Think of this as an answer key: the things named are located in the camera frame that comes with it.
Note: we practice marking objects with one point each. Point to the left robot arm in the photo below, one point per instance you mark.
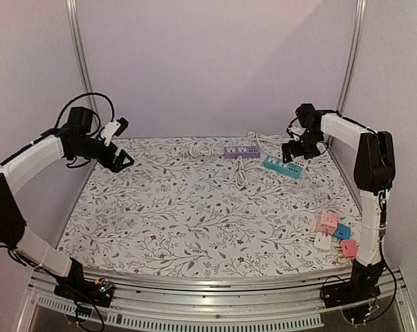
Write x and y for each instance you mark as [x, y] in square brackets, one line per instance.
[17, 176]

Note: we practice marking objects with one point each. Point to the pink cube socket adapter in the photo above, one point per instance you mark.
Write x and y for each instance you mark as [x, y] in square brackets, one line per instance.
[326, 222]

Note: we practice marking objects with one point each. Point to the blue plug adapter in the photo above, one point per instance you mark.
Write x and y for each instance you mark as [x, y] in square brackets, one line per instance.
[342, 232]

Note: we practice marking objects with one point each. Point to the pink plug adapter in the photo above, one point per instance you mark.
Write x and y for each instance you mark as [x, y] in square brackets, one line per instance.
[349, 249]

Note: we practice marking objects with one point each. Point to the left aluminium frame post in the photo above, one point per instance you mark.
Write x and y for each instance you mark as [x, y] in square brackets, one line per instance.
[78, 46]

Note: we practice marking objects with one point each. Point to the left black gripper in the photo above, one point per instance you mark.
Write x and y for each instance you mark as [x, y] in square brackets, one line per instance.
[115, 166]

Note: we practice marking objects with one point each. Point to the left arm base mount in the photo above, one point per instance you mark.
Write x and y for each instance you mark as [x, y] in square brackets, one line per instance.
[99, 292]

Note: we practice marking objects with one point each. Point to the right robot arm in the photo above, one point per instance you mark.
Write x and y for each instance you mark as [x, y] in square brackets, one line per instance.
[373, 173]

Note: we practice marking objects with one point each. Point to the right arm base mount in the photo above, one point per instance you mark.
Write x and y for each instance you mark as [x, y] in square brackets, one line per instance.
[357, 304]

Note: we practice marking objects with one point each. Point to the floral patterned table mat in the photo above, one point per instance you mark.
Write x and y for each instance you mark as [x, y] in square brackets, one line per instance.
[174, 215]

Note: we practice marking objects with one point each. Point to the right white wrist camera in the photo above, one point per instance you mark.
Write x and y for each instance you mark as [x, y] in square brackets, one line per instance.
[295, 132]

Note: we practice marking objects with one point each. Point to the aluminium front rail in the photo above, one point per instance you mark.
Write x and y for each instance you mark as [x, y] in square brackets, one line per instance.
[274, 303]

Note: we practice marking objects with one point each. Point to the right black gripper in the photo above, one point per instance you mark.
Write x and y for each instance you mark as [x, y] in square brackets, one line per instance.
[294, 147]

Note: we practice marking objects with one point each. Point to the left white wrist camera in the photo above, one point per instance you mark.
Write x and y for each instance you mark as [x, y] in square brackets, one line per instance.
[113, 128]

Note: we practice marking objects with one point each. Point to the right aluminium frame post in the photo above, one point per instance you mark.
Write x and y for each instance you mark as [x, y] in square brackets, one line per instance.
[356, 38]

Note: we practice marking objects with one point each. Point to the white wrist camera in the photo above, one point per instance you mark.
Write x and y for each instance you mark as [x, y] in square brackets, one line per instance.
[295, 132]
[113, 128]

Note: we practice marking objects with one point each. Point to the aluminium frame post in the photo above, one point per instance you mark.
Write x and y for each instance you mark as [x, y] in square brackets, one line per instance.
[78, 46]
[356, 38]

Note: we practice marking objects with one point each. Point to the purple power strip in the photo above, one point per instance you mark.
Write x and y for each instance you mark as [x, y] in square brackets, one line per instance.
[233, 152]

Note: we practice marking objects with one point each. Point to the white plug adapter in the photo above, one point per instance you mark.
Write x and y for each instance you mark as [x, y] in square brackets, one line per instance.
[322, 241]

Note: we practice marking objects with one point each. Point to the teal power strip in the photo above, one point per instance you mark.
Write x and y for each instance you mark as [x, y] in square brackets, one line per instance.
[292, 169]

